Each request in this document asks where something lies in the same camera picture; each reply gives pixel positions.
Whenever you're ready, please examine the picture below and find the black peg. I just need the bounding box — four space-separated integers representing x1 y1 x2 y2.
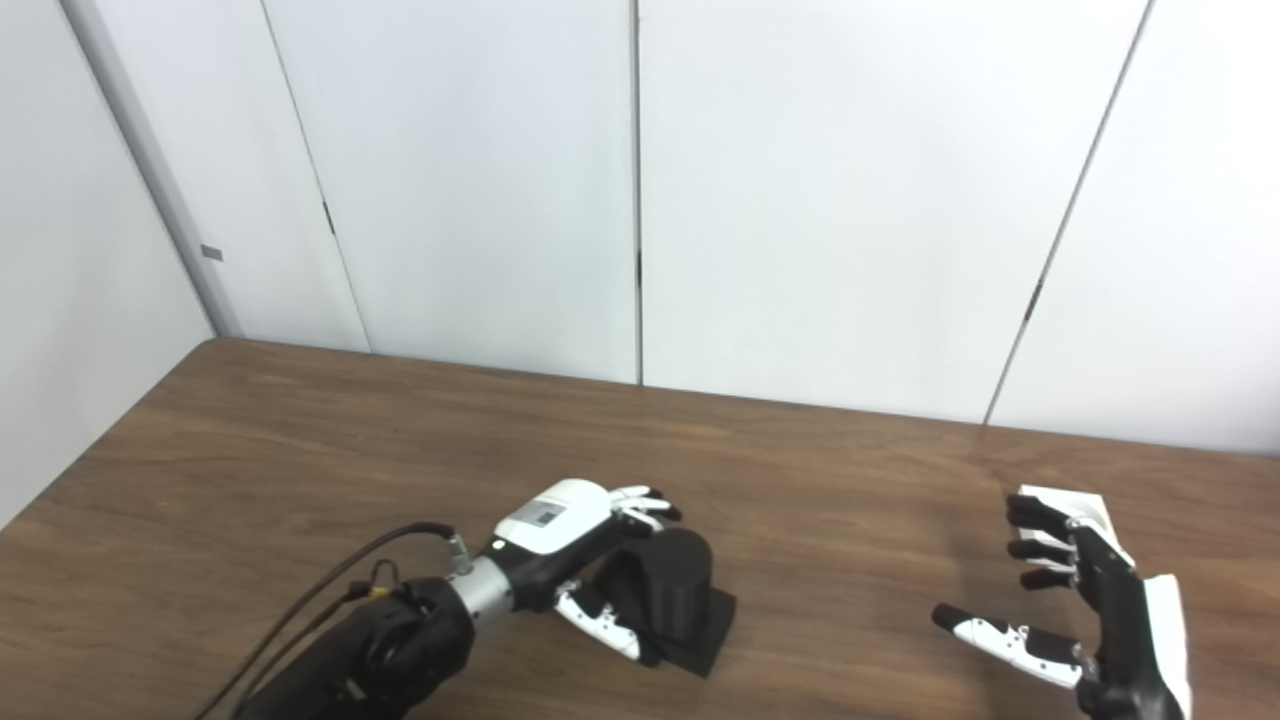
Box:
585 527 738 679

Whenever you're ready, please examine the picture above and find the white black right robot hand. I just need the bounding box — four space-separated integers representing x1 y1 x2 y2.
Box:
932 494 1196 720

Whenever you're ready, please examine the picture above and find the white square piece with hole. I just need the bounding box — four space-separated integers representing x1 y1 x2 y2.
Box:
1015 485 1136 571

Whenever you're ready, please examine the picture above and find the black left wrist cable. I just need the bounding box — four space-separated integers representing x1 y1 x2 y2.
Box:
195 522 471 720

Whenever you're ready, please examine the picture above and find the grey wall post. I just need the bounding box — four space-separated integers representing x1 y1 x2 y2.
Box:
62 0 244 339

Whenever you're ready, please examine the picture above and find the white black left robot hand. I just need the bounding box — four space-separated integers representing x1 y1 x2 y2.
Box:
484 477 684 668

